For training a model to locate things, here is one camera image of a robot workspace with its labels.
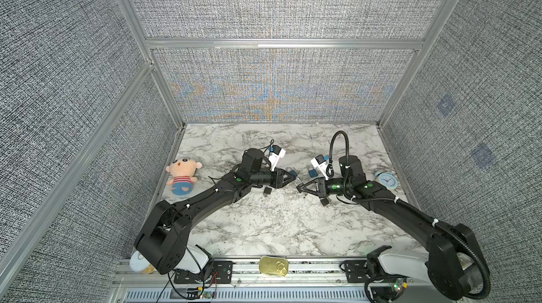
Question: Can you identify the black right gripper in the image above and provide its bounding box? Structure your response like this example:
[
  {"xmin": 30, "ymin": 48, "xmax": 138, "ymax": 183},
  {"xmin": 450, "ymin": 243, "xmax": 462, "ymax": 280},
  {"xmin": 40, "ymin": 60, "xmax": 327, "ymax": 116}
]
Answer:
[{"xmin": 300, "ymin": 175, "xmax": 353, "ymax": 199}]

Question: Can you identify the light blue alarm clock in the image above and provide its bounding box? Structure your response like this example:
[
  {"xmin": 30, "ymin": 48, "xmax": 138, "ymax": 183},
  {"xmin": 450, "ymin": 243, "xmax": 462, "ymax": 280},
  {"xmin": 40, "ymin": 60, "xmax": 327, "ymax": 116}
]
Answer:
[{"xmin": 375, "ymin": 172, "xmax": 399, "ymax": 190}]

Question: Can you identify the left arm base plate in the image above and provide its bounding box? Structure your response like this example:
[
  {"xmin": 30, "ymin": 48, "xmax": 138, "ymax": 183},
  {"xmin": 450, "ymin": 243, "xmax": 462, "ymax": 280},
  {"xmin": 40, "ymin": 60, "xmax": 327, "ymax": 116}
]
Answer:
[{"xmin": 173, "ymin": 260, "xmax": 233, "ymax": 284}]

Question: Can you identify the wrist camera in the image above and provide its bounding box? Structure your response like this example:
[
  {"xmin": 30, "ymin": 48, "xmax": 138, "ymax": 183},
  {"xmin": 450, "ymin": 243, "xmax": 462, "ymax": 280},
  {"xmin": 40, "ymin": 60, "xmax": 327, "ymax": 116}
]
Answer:
[
  {"xmin": 311, "ymin": 154, "xmax": 330, "ymax": 180},
  {"xmin": 268, "ymin": 144, "xmax": 286, "ymax": 172}
]

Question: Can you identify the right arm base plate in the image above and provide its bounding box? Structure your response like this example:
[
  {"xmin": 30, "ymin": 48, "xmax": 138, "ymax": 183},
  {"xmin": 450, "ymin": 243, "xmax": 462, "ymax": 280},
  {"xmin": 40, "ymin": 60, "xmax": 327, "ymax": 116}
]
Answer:
[{"xmin": 341, "ymin": 259, "xmax": 407, "ymax": 283}]

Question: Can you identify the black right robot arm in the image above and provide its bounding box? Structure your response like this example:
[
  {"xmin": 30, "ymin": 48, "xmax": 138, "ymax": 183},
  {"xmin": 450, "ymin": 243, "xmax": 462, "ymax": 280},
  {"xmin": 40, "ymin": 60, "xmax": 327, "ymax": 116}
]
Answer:
[{"xmin": 296, "ymin": 155, "xmax": 491, "ymax": 300}]

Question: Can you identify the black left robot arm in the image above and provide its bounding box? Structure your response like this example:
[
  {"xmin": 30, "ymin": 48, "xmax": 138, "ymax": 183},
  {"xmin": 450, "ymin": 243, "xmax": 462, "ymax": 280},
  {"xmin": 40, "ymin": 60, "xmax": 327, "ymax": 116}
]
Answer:
[{"xmin": 134, "ymin": 148, "xmax": 295, "ymax": 279}]

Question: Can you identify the aluminium front rail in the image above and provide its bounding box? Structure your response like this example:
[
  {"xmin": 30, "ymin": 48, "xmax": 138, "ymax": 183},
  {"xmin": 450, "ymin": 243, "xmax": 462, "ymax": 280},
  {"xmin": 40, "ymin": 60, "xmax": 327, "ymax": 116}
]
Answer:
[{"xmin": 112, "ymin": 257, "xmax": 462, "ymax": 289}]

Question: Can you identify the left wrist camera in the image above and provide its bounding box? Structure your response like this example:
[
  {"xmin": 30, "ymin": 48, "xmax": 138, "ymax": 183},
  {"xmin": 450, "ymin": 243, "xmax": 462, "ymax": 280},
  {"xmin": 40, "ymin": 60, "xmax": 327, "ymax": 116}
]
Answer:
[{"xmin": 268, "ymin": 144, "xmax": 286, "ymax": 172}]

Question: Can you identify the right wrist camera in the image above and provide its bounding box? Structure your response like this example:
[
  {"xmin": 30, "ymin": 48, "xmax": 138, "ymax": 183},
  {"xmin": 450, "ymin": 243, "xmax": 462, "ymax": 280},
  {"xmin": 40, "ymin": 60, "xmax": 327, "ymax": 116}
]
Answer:
[{"xmin": 311, "ymin": 154, "xmax": 330, "ymax": 180}]

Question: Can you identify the gold sardine tin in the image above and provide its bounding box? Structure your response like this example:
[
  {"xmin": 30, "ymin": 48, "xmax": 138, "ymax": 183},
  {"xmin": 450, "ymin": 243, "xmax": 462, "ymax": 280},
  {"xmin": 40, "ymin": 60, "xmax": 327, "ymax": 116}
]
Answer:
[{"xmin": 258, "ymin": 256, "xmax": 289, "ymax": 277}]

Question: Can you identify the plush doll toy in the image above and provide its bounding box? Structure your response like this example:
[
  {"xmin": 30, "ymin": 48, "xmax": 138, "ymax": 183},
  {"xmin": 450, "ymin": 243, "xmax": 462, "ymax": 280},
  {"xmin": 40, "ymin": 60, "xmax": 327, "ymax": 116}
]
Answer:
[{"xmin": 165, "ymin": 159, "xmax": 203, "ymax": 196}]

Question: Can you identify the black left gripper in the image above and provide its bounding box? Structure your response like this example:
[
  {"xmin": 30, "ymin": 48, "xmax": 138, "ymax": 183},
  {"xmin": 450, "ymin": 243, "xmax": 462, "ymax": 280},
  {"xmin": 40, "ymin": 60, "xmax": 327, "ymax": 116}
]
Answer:
[{"xmin": 250, "ymin": 167, "xmax": 296, "ymax": 190}]

